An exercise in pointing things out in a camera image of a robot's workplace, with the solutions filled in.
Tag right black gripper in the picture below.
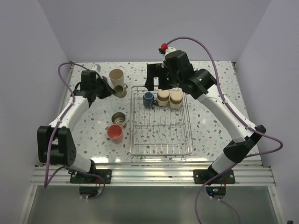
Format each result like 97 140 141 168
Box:
145 63 182 91

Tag small grey-green mug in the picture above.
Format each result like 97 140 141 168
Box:
114 84 128 98

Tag cream brown-banded cup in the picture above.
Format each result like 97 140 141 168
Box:
169 91 183 109
157 89 170 107

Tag dark blue mug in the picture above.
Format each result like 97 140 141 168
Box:
142 92 158 108

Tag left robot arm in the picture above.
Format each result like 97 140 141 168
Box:
37 70 114 183

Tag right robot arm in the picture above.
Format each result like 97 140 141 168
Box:
144 48 266 183

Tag tall beige plastic cup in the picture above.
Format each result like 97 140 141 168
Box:
109 69 124 87

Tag red plastic cup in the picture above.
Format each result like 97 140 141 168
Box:
107 124 123 144

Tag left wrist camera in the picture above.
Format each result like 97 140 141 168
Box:
91 64 101 73

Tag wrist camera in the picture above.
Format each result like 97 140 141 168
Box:
158 43 176 57
91 64 101 73

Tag steel cup with handle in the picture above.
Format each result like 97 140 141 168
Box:
111 112 127 129

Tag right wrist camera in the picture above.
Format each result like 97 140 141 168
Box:
158 43 176 57

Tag wire dish rack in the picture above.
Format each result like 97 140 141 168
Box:
130 86 193 156

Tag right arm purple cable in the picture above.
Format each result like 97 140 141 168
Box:
167 36 283 224

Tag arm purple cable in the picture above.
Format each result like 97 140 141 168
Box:
43 62 92 189
167 36 283 224

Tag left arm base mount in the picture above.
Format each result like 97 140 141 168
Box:
68 169 112 184

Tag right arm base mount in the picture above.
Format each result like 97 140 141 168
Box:
193 169 236 185

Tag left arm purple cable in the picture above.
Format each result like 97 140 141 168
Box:
43 62 92 189

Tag aluminium rail frame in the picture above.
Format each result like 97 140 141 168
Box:
31 161 276 186

